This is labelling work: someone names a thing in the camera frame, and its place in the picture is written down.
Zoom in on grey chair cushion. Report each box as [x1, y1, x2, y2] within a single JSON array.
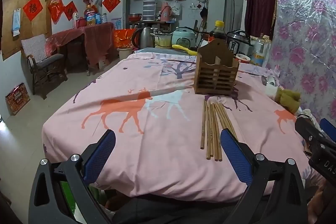
[[21, 34, 48, 62]]

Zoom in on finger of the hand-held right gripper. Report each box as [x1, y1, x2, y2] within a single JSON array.
[[295, 117, 328, 151], [320, 118, 336, 143]]

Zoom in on person's dark trousers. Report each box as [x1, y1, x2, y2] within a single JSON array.
[[105, 191, 248, 224]]

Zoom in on blue and white paper packet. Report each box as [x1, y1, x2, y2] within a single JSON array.
[[12, 7, 21, 37]]

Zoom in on wooden chopstick holder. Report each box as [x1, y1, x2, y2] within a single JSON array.
[[194, 39, 240, 96]]

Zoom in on orange red gift box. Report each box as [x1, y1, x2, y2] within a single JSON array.
[[113, 29, 138, 48]]

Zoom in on clear cooking oil bottle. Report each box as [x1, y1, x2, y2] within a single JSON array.
[[251, 34, 271, 67]]

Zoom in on olive and white plush toy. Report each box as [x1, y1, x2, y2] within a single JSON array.
[[265, 85, 302, 114]]

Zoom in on floral plastic wall sheet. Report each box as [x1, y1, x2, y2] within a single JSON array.
[[265, 0, 336, 125]]

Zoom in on pink thermos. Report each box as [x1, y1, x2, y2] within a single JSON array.
[[161, 2, 173, 21]]

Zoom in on yellow cooking oil jug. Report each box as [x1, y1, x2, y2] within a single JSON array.
[[84, 5, 99, 25]]

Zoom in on red diamond paper decoration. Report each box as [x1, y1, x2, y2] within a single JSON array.
[[23, 0, 43, 21], [64, 1, 77, 21], [102, 0, 121, 13]]

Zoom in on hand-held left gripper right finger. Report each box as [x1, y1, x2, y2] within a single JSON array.
[[220, 128, 309, 224]]

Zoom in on red plastic bag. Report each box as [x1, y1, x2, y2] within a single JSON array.
[[48, 0, 65, 22]]

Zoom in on red and white bowl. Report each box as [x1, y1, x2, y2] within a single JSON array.
[[235, 53, 252, 63]]

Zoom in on stacked food container tower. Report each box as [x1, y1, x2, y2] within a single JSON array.
[[142, 0, 158, 21]]

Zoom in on black hanging utensils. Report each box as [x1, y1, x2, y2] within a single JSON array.
[[199, 0, 210, 30]]

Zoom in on light green rice cooker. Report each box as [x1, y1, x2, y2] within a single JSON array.
[[172, 27, 197, 48]]

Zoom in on pink deer print tablecloth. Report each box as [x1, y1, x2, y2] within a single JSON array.
[[42, 52, 326, 198]]

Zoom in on white fluffy cloth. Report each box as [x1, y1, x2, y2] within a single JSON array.
[[297, 108, 319, 125]]

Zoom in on pile of wooden chopsticks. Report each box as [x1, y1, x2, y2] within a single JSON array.
[[200, 98, 238, 162]]

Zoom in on cream pot with lid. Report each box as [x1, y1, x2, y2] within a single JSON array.
[[150, 32, 174, 49]]

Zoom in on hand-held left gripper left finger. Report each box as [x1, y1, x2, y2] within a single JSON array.
[[28, 129, 116, 224]]

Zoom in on brown wooden board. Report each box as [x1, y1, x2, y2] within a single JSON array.
[[1, 0, 54, 62]]

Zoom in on dark sauce bottle yellow cap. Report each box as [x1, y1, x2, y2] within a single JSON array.
[[209, 21, 227, 43]]

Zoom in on yellow plastic ladle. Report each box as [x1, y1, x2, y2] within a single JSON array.
[[172, 44, 198, 55]]

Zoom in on wooden armchair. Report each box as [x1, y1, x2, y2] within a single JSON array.
[[21, 34, 68, 100]]

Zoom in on red covered side table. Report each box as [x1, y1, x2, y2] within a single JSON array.
[[45, 22, 116, 75]]

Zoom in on steel electric kettle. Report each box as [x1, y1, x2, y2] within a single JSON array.
[[132, 27, 154, 49]]

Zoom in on red printed carton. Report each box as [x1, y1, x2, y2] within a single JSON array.
[[5, 82, 31, 116]]

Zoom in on white refrigerator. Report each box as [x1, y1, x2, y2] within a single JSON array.
[[102, 0, 132, 30]]

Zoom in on silver black pressure cooker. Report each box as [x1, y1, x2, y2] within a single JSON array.
[[226, 30, 253, 56]]

